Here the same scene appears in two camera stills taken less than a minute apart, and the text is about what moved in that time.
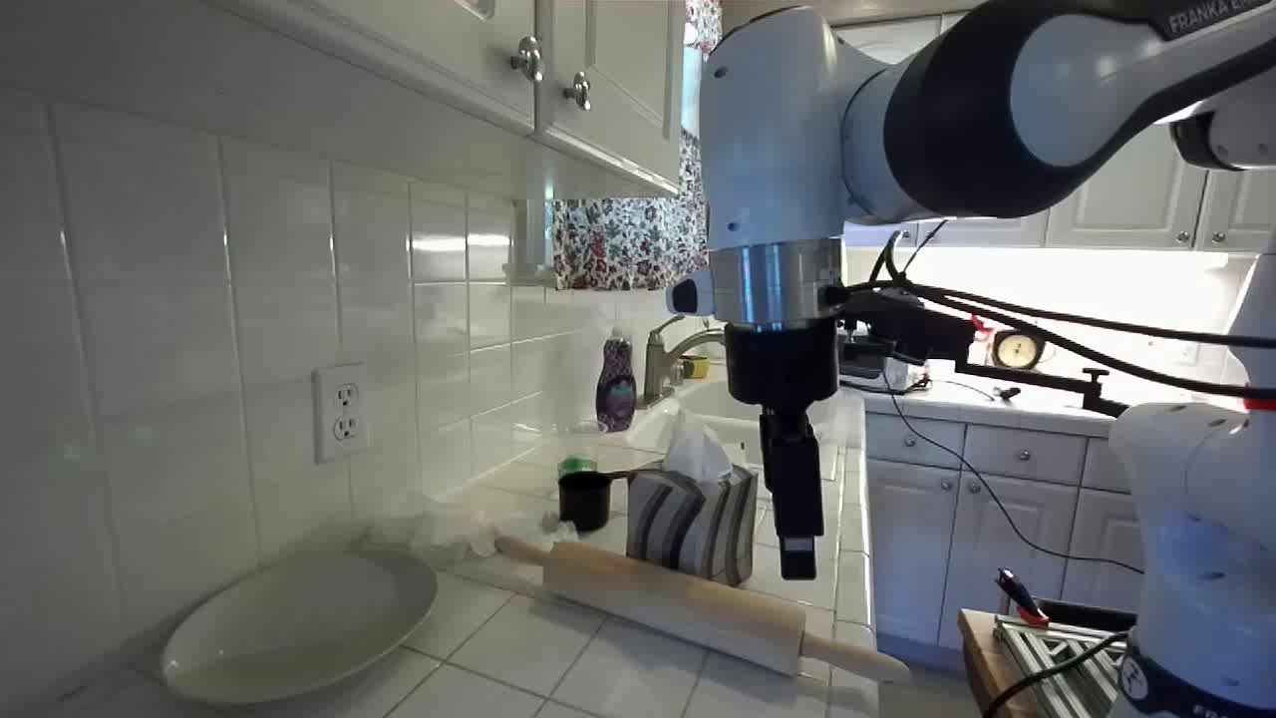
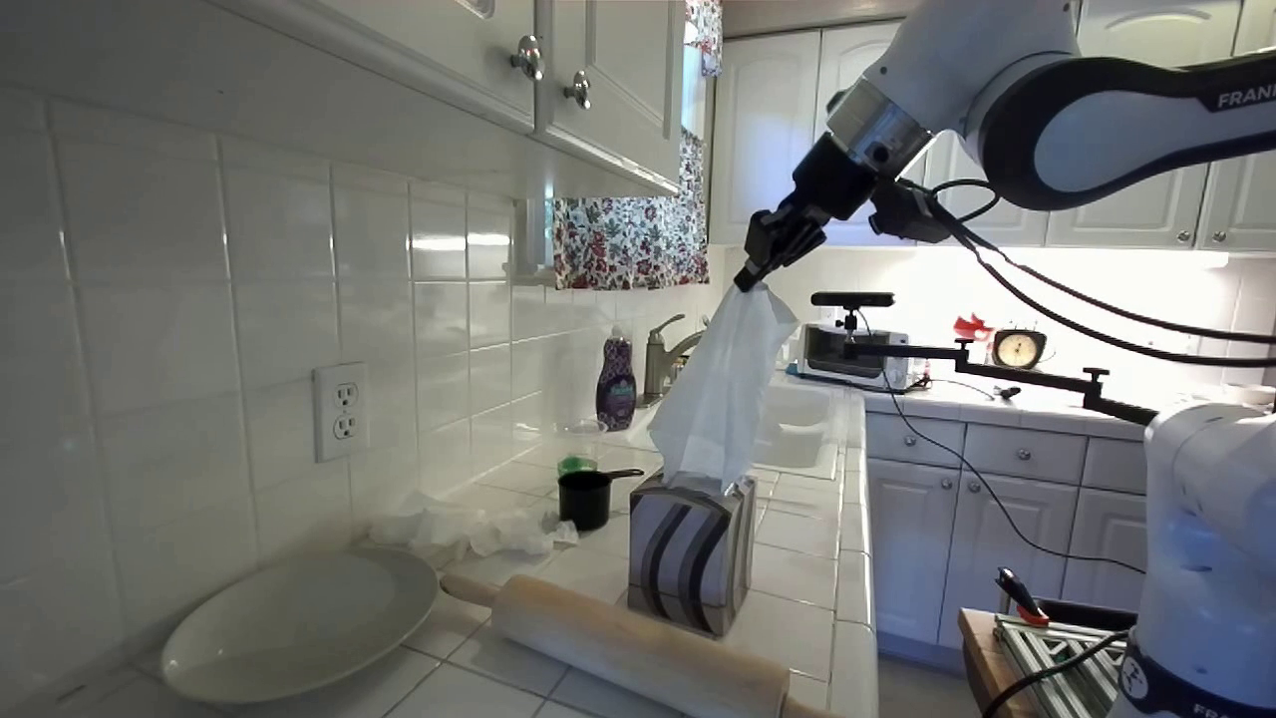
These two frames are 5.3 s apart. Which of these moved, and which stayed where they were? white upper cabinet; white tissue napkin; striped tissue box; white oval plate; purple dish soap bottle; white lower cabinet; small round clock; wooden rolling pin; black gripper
Moved: black gripper; wooden rolling pin; white tissue napkin
Stayed: white lower cabinet; white oval plate; purple dish soap bottle; white upper cabinet; small round clock; striped tissue box
